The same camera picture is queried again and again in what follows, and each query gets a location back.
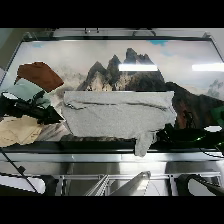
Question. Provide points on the grey T-shirt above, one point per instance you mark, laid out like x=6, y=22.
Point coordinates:
x=116, y=115

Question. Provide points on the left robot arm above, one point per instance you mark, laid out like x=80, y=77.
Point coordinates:
x=30, y=110

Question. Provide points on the brown garment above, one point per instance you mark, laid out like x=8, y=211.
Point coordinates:
x=38, y=75

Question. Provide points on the pale green garment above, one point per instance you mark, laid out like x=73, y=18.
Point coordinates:
x=26, y=90

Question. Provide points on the beige garment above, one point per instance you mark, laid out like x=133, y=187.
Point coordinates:
x=16, y=130

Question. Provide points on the silver frame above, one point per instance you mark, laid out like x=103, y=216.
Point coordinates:
x=100, y=166

